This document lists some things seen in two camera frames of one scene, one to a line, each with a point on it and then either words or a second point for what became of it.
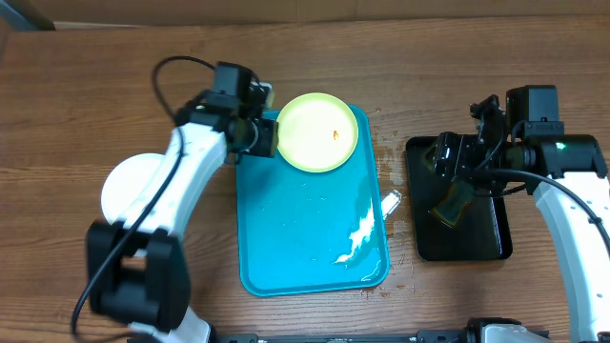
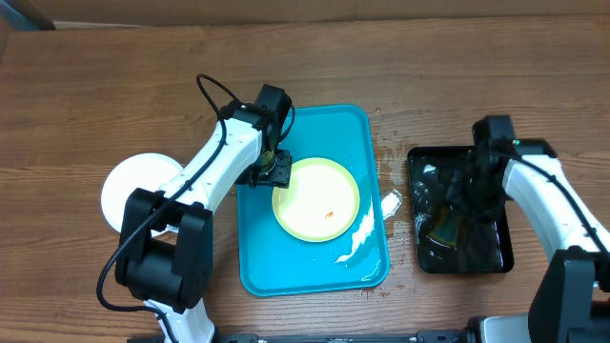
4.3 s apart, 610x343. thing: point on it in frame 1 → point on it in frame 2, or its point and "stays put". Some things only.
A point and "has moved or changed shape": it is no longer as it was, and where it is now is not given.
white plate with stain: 126,180 stays put
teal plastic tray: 301,232 stays put
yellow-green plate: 317,131 → 321,203
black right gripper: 457,151 → 458,201
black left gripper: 268,139 → 282,176
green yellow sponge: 451,208 has moved or changed shape
